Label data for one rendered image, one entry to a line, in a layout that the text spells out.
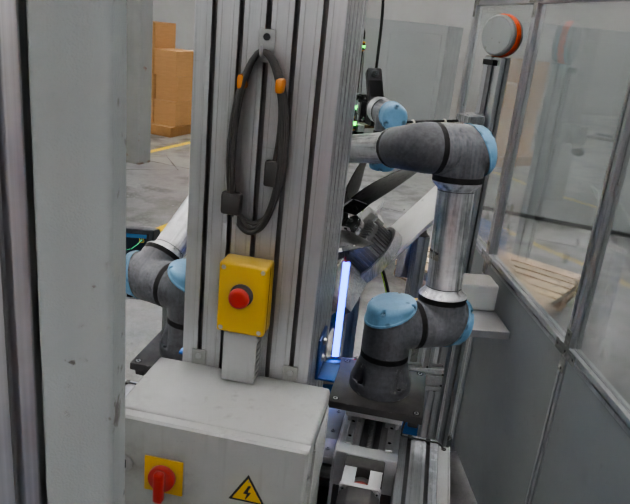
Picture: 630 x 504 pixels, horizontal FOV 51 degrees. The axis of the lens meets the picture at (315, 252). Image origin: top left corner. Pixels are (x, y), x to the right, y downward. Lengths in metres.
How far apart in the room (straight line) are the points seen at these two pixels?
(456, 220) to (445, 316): 0.23
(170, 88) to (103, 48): 9.92
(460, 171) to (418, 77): 7.91
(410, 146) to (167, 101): 8.98
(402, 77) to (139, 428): 8.56
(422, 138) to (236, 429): 0.74
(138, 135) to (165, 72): 2.19
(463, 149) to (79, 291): 1.16
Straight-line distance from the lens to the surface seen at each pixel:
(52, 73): 0.44
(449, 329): 1.62
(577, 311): 2.16
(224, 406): 1.19
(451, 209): 1.56
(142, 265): 1.73
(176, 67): 10.24
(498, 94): 2.76
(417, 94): 9.43
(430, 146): 1.48
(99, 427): 0.51
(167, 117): 10.38
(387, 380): 1.60
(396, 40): 9.50
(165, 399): 1.21
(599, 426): 2.05
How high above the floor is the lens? 1.87
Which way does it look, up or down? 19 degrees down
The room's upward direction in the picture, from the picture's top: 6 degrees clockwise
